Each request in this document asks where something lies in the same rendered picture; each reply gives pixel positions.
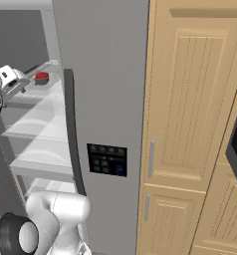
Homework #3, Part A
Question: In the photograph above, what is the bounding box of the long silver cupboard handle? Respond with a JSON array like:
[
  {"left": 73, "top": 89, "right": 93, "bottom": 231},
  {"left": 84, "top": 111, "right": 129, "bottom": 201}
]
[{"left": 147, "top": 138, "right": 155, "bottom": 179}]

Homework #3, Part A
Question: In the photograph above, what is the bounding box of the clear glass fridge shelf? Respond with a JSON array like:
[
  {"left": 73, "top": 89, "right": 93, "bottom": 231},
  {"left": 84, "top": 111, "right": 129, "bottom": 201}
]
[
  {"left": 0, "top": 78, "right": 71, "bottom": 144},
  {"left": 23, "top": 177, "right": 79, "bottom": 201},
  {"left": 9, "top": 138, "right": 75, "bottom": 177}
]

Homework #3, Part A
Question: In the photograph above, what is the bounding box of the red tupperware with meal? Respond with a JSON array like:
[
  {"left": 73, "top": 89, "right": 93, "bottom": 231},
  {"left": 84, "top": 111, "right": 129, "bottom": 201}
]
[{"left": 32, "top": 71, "right": 51, "bottom": 87}]

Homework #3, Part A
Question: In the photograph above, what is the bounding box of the dark grey fridge door handle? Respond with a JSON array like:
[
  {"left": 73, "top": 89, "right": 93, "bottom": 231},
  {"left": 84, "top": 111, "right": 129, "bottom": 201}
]
[{"left": 63, "top": 68, "right": 89, "bottom": 197}]

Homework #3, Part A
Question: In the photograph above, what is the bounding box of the tall light wood cupboard door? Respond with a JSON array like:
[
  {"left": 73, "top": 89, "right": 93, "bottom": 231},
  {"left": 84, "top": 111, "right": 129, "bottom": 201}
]
[{"left": 136, "top": 0, "right": 237, "bottom": 193}]

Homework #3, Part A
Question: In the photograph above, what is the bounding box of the short light wood cupboard door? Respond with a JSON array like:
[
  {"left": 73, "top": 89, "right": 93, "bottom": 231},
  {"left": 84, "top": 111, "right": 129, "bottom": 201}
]
[{"left": 135, "top": 183, "right": 208, "bottom": 255}]

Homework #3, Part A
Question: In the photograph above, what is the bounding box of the grey fridge door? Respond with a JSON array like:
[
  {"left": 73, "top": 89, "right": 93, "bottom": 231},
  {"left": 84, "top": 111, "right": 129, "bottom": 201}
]
[{"left": 51, "top": 0, "right": 150, "bottom": 255}]

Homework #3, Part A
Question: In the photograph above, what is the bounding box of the grey fridge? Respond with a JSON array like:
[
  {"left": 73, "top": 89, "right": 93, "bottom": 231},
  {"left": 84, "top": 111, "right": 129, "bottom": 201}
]
[{"left": 0, "top": 0, "right": 79, "bottom": 213}]

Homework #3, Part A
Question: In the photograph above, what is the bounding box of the short silver cupboard handle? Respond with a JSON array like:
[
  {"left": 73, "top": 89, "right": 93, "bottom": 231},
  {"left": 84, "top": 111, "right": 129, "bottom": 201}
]
[{"left": 143, "top": 191, "right": 151, "bottom": 223}]

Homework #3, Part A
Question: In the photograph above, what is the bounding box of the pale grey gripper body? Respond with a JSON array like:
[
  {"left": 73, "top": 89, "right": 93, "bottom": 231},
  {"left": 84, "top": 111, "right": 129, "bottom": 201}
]
[{"left": 2, "top": 73, "right": 32, "bottom": 102}]

